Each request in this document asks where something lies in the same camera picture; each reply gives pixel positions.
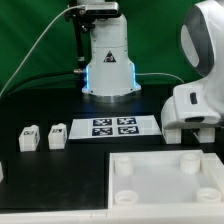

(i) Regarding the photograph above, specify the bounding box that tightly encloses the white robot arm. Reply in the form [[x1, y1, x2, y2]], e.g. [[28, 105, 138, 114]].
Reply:
[[83, 0, 224, 130]]

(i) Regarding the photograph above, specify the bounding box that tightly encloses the white sheet with tags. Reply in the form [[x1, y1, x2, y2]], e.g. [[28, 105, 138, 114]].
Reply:
[[69, 115, 161, 140]]

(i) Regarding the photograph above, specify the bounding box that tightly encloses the white square table top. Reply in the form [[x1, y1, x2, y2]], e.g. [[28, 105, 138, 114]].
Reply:
[[108, 150, 224, 208]]

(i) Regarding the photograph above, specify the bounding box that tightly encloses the white block at left edge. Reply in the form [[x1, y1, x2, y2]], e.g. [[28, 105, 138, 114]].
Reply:
[[0, 162, 4, 183]]

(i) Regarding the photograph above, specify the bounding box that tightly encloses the black cable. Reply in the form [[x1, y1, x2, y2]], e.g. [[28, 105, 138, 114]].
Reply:
[[0, 69, 84, 101]]

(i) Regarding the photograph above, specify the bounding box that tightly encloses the black camera stand pole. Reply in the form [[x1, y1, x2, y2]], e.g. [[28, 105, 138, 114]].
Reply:
[[73, 17, 86, 88]]

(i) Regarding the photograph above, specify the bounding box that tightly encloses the grey camera on stand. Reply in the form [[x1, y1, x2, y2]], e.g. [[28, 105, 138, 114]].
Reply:
[[70, 0, 120, 18]]

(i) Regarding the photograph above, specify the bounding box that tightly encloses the white camera cable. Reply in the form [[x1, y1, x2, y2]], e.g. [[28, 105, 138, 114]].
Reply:
[[0, 4, 86, 98]]

